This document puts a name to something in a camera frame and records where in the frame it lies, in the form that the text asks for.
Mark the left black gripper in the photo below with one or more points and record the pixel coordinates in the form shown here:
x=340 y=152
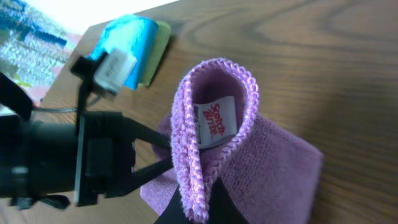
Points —
x=105 y=157

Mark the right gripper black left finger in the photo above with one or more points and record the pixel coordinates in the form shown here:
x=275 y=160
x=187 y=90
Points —
x=174 y=213

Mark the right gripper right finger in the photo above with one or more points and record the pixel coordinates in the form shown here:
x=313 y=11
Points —
x=222 y=209

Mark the purple cloth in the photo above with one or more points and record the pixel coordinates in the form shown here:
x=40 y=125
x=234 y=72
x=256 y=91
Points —
x=216 y=132

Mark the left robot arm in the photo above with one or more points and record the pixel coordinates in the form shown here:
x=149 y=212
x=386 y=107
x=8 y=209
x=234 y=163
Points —
x=40 y=162

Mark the blue folded cloth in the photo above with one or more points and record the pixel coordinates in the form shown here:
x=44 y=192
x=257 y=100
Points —
x=134 y=35

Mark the light green folded cloth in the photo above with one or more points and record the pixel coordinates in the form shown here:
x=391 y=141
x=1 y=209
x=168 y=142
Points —
x=159 y=46

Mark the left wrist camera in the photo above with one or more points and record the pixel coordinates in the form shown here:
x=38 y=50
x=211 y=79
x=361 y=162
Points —
x=106 y=75

